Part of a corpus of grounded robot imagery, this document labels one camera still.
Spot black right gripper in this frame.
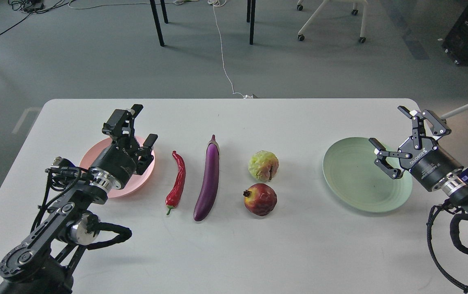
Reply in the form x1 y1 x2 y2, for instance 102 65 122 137
368 106 464 192

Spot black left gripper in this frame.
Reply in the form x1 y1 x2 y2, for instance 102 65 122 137
89 104 158 190

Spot purple eggplant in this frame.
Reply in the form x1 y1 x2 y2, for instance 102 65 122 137
193 134 220 222

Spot red pomegranate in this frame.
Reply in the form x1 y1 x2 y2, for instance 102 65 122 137
243 183 278 216

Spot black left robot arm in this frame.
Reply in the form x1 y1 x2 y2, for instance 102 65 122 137
0 104 158 294

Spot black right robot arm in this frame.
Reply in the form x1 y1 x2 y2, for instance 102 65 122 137
369 106 468 294

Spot pink plate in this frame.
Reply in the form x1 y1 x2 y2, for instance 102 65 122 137
79 136 156 199

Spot green plate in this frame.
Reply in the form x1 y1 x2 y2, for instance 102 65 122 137
323 137 413 213

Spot red chili pepper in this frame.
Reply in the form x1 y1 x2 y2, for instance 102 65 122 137
165 151 186 216

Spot white office chair base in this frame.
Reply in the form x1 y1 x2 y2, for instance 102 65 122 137
297 0 369 44

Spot black table legs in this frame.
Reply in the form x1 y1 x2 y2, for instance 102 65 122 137
149 0 257 47

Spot white cable on floor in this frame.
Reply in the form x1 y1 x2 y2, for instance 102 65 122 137
208 0 254 99

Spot black floor cables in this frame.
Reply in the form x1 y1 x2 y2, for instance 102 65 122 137
0 0 75 49

